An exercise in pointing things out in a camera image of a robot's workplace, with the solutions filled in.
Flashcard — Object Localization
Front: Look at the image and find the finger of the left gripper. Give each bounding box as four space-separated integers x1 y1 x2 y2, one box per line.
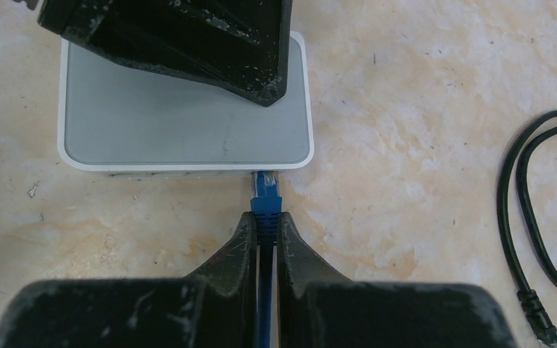
38 0 292 107

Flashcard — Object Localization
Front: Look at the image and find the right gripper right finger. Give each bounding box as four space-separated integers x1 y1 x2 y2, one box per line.
276 212 516 347

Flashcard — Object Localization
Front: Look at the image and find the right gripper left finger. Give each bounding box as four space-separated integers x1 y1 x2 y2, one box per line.
0 212 257 347

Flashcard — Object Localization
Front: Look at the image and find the blue ethernet cable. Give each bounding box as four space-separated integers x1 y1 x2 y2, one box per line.
249 170 284 348

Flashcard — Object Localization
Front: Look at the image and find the white power adapter box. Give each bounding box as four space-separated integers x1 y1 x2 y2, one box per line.
57 32 315 177

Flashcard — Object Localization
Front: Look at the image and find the black power cable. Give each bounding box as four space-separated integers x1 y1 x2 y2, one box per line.
495 109 557 348

